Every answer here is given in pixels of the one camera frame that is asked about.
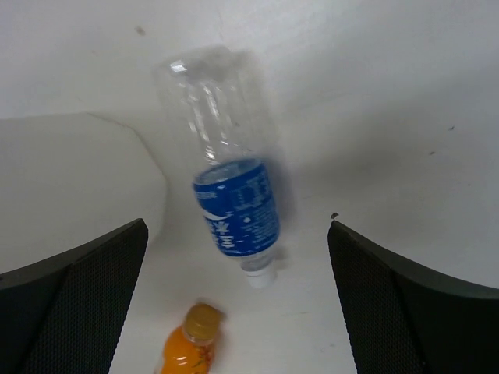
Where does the orange juice bottle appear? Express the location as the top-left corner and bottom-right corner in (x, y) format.
(154, 302), (224, 374)

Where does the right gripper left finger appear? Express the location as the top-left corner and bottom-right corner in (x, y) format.
(1, 219), (148, 373)

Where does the blue label water bottle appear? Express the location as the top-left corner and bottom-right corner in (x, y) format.
(153, 45), (280, 289)

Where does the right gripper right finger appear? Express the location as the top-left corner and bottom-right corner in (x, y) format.
(327, 220), (498, 373)

